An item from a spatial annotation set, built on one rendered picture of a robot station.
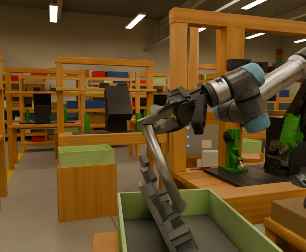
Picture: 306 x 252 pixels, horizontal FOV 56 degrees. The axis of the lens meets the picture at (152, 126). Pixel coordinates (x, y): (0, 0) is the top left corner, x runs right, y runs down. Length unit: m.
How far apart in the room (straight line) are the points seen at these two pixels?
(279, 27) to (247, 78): 1.57
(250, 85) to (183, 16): 1.21
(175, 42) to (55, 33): 9.82
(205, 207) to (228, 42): 1.18
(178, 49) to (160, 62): 10.28
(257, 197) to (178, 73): 0.90
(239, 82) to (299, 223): 0.64
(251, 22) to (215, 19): 0.28
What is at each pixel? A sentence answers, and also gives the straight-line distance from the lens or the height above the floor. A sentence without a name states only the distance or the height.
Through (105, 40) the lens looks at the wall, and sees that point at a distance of 11.73.
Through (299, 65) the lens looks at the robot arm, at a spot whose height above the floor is 1.47.
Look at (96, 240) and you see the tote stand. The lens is 1.28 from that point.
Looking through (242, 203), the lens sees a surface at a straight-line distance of 1.49.
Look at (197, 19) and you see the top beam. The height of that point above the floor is 1.88.
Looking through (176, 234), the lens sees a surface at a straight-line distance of 0.82.
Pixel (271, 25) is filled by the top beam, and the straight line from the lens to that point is 2.35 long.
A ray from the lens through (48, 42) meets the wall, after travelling 11.52.
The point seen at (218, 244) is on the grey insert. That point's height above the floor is 0.85.
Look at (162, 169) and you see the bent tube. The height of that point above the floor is 1.18.
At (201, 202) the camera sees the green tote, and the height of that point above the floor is 0.90.
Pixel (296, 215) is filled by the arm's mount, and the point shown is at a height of 0.92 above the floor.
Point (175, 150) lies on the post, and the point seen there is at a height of 1.03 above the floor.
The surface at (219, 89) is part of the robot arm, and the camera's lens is 0.82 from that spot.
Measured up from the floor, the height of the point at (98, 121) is 0.78.
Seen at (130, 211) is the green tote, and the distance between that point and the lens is 1.31.
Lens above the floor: 1.35
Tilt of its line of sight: 5 degrees down
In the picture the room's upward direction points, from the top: straight up
